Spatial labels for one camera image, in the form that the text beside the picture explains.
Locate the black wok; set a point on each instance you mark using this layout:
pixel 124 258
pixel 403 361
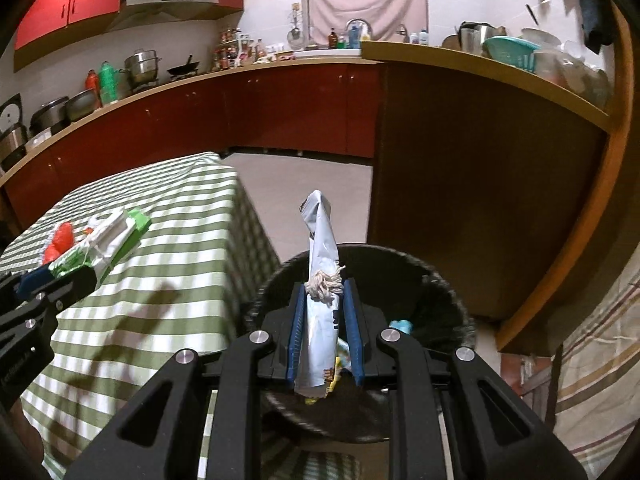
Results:
pixel 183 67

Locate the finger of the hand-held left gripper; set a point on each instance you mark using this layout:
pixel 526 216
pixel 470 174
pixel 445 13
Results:
pixel 70 288
pixel 32 280

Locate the striped cloth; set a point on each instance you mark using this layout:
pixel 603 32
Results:
pixel 595 370

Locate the small white bottle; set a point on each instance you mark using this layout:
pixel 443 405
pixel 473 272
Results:
pixel 424 36

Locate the green checked tablecloth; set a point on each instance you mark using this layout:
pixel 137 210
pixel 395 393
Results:
pixel 165 220

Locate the hanging strainer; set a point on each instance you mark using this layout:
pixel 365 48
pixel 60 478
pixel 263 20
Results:
pixel 295 34

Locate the small steel tap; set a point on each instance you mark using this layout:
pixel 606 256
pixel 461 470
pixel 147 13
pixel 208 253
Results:
pixel 403 32

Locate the hanging dark cloth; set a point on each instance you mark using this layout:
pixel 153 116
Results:
pixel 595 5

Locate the steel steamer pot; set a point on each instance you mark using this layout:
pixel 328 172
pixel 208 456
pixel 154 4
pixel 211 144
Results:
pixel 142 67

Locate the green white wrapper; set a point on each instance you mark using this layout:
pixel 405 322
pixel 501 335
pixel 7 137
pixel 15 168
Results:
pixel 110 235

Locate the metal bowl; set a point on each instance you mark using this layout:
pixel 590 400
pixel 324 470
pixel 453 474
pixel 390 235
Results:
pixel 84 104

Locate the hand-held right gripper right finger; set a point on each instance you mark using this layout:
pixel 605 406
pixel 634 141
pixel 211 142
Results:
pixel 354 335

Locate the white tube teal cap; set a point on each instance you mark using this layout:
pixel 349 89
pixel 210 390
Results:
pixel 400 326

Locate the black trash bin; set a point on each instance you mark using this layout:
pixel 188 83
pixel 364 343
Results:
pixel 440 305

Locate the clear plastic containers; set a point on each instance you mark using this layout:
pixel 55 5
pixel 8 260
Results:
pixel 575 77

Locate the teal plastic basket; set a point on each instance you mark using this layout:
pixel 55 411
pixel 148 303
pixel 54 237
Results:
pixel 510 55

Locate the green thermos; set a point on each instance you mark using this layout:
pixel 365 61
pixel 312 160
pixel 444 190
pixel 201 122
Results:
pixel 109 82

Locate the red thermos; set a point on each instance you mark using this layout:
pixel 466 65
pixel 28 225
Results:
pixel 92 87

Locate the curved sink faucet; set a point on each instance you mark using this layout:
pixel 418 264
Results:
pixel 357 22

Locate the white dishes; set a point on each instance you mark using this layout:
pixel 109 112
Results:
pixel 540 36

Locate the range hood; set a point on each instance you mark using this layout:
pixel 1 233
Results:
pixel 165 7

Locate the brown glass bottle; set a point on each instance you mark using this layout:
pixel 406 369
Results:
pixel 332 40

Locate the dark lidded pot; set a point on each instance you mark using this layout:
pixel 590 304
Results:
pixel 50 115

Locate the large red plastic bag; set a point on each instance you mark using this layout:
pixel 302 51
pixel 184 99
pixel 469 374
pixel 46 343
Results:
pixel 60 242

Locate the rice cooker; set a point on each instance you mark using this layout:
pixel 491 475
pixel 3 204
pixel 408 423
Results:
pixel 12 130

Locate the wooden counter cabinet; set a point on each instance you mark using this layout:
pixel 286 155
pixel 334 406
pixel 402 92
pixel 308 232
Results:
pixel 475 170

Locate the red-brown base cabinets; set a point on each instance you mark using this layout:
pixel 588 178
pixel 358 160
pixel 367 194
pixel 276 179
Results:
pixel 200 110

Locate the pink curtain cloth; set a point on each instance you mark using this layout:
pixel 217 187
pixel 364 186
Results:
pixel 367 0

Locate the rack of seasoning bottles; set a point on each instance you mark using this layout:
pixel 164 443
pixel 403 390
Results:
pixel 237 50

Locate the blue dish soap bottle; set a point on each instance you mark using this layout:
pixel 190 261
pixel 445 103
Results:
pixel 355 38

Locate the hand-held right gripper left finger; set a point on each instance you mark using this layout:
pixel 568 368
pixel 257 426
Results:
pixel 296 340

